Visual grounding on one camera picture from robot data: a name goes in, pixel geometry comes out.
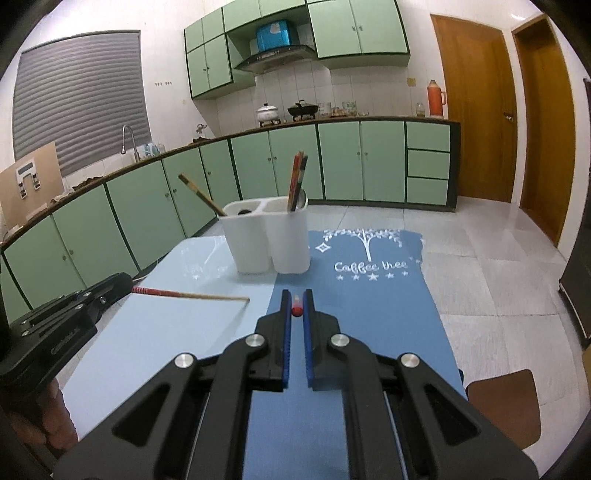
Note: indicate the grey window blind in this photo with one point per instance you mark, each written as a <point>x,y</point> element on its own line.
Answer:
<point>78,101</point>

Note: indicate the orange thermos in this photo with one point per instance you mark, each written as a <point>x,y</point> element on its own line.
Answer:
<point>435,99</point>

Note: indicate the closed wooden door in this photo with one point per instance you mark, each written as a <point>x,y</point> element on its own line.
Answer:
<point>471,106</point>

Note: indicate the wooden chopstick red patterned end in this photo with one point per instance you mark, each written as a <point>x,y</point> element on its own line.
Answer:
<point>297,310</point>
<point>194,295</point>
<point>303,170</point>
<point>294,184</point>

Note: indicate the small metal kettle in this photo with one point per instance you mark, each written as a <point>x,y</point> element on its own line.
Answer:
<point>202,130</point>

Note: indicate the narrow green wall cabinet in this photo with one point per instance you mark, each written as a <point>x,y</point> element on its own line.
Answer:
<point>263,9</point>

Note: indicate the green base cabinet with drawers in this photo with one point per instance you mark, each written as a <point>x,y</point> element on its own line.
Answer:
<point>341,157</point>

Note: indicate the green base cabinet with sink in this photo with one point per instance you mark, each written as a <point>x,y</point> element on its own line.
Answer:
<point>138,203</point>

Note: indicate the metal faucet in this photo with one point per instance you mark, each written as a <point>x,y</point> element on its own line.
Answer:
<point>131,138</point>

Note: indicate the blue tree print placemat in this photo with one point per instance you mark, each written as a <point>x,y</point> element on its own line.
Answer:
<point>369,314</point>

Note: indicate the white utensil holder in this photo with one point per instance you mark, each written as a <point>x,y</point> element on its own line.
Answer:
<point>286,244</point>

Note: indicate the brown chair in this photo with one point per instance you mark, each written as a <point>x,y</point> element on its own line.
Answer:
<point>503,406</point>

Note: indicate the cardboard sheet with white parts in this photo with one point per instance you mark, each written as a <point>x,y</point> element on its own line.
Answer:
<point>41,184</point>

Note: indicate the black range hood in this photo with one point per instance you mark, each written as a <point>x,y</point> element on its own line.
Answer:
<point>277,57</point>

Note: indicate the wooden utensil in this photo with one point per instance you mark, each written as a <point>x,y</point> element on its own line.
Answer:
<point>203,196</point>

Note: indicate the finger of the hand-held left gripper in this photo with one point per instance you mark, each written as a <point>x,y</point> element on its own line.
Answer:
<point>83,302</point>

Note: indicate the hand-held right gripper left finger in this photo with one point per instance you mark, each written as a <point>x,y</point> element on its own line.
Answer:
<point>287,350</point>

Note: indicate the small glass jar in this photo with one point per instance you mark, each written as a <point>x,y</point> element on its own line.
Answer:
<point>420,110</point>

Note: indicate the black display cabinet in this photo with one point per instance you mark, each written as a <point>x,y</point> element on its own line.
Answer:
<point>577,295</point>

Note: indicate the metal spoon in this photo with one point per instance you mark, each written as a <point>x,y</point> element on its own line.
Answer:
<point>303,199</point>

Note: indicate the black wok with lid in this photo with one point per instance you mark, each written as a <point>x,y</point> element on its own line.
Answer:
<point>302,110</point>

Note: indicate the white cooking pot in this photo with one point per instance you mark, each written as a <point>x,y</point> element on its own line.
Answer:
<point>268,112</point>

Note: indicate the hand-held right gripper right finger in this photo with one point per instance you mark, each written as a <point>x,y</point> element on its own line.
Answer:
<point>308,350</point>

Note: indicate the patterned glass jar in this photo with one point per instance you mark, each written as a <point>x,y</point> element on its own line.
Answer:
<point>324,109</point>
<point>349,108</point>

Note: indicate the person's left hand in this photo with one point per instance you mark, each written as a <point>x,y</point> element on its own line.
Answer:
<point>53,420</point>

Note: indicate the blue box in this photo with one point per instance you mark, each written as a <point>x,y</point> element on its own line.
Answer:
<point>274,36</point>

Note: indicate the wooden door with frame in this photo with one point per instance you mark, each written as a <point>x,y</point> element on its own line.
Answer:
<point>545,129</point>

